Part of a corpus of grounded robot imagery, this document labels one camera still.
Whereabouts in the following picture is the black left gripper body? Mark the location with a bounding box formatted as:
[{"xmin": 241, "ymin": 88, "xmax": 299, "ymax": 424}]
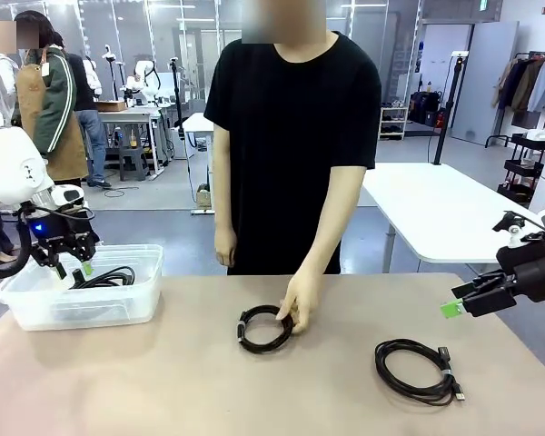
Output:
[{"xmin": 25, "ymin": 206, "xmax": 96, "ymax": 269}]

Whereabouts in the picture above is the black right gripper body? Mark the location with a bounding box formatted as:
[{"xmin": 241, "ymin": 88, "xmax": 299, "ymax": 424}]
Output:
[{"xmin": 494, "ymin": 240, "xmax": 545, "ymax": 304}]

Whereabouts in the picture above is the black power cable with plug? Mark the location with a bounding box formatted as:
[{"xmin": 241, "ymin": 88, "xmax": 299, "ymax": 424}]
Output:
[{"xmin": 70, "ymin": 266, "xmax": 137, "ymax": 291}]

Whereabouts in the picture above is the black USB extension cable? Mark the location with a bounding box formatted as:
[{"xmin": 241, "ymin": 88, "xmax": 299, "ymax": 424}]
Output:
[{"xmin": 373, "ymin": 338, "xmax": 467, "ymax": 407}]

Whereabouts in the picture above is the person's right forearm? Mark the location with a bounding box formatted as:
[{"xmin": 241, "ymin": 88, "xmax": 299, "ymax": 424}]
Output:
[{"xmin": 214, "ymin": 181, "xmax": 237, "ymax": 233}]

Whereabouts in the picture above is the person's left forearm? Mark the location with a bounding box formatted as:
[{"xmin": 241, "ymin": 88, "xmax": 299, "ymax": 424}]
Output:
[{"xmin": 297, "ymin": 199, "xmax": 353, "ymax": 285}]

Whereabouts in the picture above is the person's right hand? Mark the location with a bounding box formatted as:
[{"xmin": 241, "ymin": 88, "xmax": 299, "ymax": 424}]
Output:
[{"xmin": 214, "ymin": 225, "xmax": 237, "ymax": 268}]

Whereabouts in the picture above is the person's left hand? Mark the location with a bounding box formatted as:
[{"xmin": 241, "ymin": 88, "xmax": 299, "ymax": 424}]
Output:
[{"xmin": 275, "ymin": 272, "xmax": 323, "ymax": 335}]

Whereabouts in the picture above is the clear plastic storage container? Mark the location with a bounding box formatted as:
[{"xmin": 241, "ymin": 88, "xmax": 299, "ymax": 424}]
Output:
[{"xmin": 0, "ymin": 243, "xmax": 165, "ymax": 332}]

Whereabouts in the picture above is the white table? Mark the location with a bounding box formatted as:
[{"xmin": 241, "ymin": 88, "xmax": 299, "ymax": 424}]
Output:
[{"xmin": 361, "ymin": 162, "xmax": 545, "ymax": 264}]

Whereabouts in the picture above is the black trolley cart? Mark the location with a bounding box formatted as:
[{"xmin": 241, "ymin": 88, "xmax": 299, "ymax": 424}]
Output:
[{"xmin": 497, "ymin": 131, "xmax": 545, "ymax": 208}]

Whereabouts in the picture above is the person in blue jeans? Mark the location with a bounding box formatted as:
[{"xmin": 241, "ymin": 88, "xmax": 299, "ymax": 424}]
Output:
[{"xmin": 54, "ymin": 31, "xmax": 113, "ymax": 190}]

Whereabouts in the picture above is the grey stool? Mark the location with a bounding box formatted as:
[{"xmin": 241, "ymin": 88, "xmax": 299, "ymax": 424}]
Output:
[{"xmin": 117, "ymin": 145, "xmax": 150, "ymax": 182}]

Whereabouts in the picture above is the person in brown apron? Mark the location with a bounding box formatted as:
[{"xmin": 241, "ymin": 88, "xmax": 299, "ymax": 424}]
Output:
[{"xmin": 9, "ymin": 9, "xmax": 91, "ymax": 183}]

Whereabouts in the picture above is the cardboard box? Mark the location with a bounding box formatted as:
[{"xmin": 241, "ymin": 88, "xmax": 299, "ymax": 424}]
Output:
[{"xmin": 94, "ymin": 100, "xmax": 128, "ymax": 114}]

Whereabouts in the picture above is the grey workshop desk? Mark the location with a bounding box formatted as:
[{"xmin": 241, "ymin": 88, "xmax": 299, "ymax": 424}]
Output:
[{"xmin": 97, "ymin": 108, "xmax": 172, "ymax": 178}]

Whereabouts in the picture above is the white standing desk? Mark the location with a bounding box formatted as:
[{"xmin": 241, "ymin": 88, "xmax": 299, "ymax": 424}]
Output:
[{"xmin": 181, "ymin": 112, "xmax": 217, "ymax": 215}]

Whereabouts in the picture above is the white shoe rack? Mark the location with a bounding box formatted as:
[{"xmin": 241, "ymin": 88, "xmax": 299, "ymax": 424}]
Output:
[{"xmin": 378, "ymin": 106, "xmax": 410, "ymax": 141}]

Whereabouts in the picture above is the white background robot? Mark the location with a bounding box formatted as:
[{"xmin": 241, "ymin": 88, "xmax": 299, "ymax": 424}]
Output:
[{"xmin": 126, "ymin": 57, "xmax": 163, "ymax": 108}]

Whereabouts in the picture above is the clothes rack with coats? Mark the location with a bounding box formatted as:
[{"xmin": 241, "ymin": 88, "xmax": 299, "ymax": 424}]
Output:
[{"xmin": 484, "ymin": 50, "xmax": 545, "ymax": 149}]

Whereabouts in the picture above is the black bag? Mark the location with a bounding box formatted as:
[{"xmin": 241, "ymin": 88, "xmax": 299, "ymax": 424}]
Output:
[{"xmin": 410, "ymin": 90, "xmax": 442, "ymax": 127}]

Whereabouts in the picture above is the black tripod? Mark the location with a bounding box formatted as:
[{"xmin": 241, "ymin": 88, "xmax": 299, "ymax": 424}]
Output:
[{"xmin": 169, "ymin": 57, "xmax": 190, "ymax": 137}]

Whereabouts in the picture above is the person in black T-shirt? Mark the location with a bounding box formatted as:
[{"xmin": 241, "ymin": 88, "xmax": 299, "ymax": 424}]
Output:
[{"xmin": 203, "ymin": 0, "xmax": 382, "ymax": 277}]

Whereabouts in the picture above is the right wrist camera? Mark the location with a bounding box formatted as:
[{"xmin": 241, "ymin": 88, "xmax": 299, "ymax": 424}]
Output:
[{"xmin": 491, "ymin": 210, "xmax": 545, "ymax": 249}]

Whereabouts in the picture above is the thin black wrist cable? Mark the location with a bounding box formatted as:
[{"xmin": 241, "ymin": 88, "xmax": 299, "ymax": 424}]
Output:
[{"xmin": 61, "ymin": 206, "xmax": 96, "ymax": 223}]

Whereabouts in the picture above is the thick black arm hose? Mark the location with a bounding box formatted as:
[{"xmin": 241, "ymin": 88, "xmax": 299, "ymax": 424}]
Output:
[{"xmin": 0, "ymin": 213, "xmax": 33, "ymax": 279}]

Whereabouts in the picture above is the black camera tripod pole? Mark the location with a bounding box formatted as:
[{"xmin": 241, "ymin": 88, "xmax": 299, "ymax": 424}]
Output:
[{"xmin": 432, "ymin": 50, "xmax": 470, "ymax": 167}]

